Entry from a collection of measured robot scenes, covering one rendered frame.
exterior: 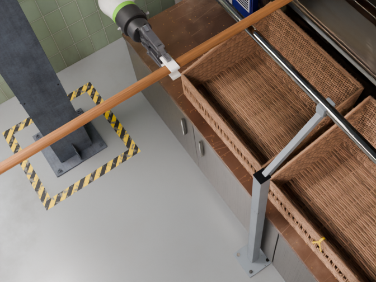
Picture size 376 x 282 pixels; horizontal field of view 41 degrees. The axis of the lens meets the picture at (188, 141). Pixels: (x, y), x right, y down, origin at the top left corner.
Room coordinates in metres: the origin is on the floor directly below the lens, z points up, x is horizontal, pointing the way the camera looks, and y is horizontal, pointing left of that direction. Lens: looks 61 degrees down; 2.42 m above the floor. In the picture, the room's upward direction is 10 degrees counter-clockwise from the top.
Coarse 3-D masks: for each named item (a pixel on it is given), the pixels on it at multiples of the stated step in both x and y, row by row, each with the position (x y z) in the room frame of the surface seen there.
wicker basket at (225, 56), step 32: (288, 32) 1.33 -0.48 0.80; (192, 64) 1.29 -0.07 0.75; (224, 64) 1.35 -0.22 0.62; (256, 64) 1.35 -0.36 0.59; (320, 64) 1.14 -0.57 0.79; (192, 96) 1.20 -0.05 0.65; (224, 96) 1.21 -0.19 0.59; (256, 96) 1.18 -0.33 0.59; (288, 96) 1.15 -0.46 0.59; (352, 96) 0.95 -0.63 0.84; (224, 128) 0.98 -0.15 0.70; (256, 128) 1.02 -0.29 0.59; (288, 128) 1.00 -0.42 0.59; (320, 128) 0.89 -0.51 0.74; (256, 160) 0.81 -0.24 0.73; (288, 160) 0.83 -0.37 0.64
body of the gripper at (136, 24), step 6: (138, 18) 1.13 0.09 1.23; (144, 18) 1.14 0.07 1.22; (132, 24) 1.11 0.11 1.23; (138, 24) 1.10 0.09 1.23; (144, 24) 1.11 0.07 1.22; (132, 30) 1.09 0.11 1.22; (138, 30) 1.09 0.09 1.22; (132, 36) 1.08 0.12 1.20; (138, 36) 1.09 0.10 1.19; (144, 36) 1.06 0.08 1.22; (138, 42) 1.09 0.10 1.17
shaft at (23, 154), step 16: (288, 0) 1.12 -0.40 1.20; (256, 16) 1.08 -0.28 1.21; (224, 32) 1.03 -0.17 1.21; (208, 48) 0.99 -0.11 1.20; (144, 80) 0.90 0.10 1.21; (112, 96) 0.87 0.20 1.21; (128, 96) 0.86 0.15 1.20; (96, 112) 0.82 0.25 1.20; (64, 128) 0.78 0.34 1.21; (32, 144) 0.75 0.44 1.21; (48, 144) 0.75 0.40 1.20; (16, 160) 0.71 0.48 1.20
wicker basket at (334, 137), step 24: (312, 144) 0.81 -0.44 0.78; (336, 144) 0.87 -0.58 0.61; (288, 168) 0.76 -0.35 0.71; (312, 168) 0.80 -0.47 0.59; (336, 168) 0.78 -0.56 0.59; (360, 168) 0.76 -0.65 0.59; (288, 192) 0.71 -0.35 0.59; (312, 192) 0.70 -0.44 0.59; (336, 192) 0.68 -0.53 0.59; (360, 192) 0.66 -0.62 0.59; (288, 216) 0.61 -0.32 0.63; (336, 216) 0.59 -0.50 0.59; (360, 216) 0.57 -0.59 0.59; (312, 240) 0.50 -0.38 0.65; (336, 240) 0.50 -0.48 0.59; (360, 240) 0.48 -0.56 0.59; (336, 264) 0.39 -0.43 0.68; (360, 264) 0.40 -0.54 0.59
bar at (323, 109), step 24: (216, 0) 1.22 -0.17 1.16; (264, 48) 0.98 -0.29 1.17; (288, 72) 0.87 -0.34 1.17; (312, 96) 0.77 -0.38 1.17; (312, 120) 0.72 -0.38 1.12; (336, 120) 0.68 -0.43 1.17; (288, 144) 0.69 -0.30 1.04; (360, 144) 0.59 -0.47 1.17; (264, 192) 0.63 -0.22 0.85; (264, 216) 0.63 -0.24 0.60; (240, 264) 0.62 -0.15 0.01; (264, 264) 0.60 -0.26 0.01
